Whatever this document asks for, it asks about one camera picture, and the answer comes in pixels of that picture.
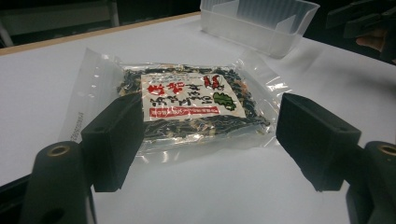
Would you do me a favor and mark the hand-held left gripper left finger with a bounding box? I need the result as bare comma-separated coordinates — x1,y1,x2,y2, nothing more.
80,92,146,193

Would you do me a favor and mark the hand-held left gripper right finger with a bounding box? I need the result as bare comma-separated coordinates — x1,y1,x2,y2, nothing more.
276,91,362,192

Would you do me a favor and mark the clear packet of dried seaweed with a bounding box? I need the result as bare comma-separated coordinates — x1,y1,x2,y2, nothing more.
58,47,292,165

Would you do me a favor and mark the clear plastic container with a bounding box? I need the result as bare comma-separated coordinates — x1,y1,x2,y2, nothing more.
199,0,321,60

